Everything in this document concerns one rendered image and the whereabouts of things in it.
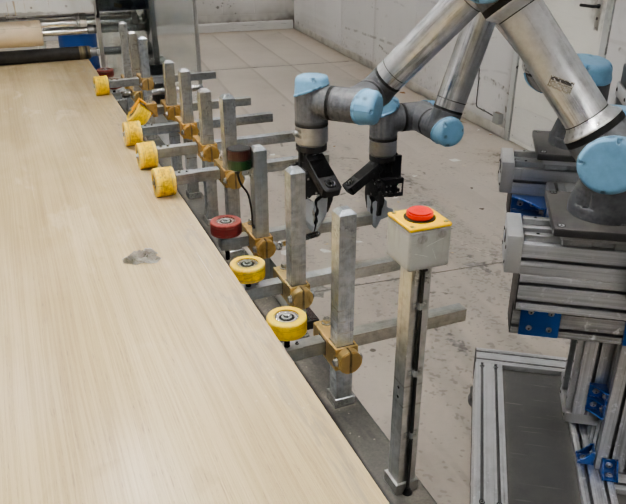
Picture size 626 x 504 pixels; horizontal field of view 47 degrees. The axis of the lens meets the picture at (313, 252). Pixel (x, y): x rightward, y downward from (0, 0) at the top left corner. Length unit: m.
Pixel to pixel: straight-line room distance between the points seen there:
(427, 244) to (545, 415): 1.40
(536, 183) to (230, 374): 1.14
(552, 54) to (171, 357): 0.88
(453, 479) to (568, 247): 1.04
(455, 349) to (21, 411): 2.06
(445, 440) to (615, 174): 1.37
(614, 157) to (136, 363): 0.93
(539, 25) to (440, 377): 1.71
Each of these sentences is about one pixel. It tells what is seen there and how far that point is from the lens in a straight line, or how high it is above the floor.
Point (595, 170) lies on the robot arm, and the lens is 1.42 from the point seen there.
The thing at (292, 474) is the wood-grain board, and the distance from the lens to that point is 1.08.
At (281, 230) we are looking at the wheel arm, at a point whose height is 0.86.
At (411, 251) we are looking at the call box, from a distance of 1.04.
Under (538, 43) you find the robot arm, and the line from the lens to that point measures 1.41.
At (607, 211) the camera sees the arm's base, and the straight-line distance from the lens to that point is 1.59.
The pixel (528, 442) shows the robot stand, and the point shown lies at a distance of 2.27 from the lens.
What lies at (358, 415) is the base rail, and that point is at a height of 0.70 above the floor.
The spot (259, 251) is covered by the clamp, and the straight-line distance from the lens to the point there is 1.81.
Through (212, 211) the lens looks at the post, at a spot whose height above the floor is 0.75.
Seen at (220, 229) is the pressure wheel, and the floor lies 0.90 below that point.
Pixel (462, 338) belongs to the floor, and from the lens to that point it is 3.08.
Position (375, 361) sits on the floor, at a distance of 2.89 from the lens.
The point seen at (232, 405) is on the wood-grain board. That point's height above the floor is 0.90.
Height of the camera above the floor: 1.64
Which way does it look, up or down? 26 degrees down
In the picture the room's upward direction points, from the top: straight up
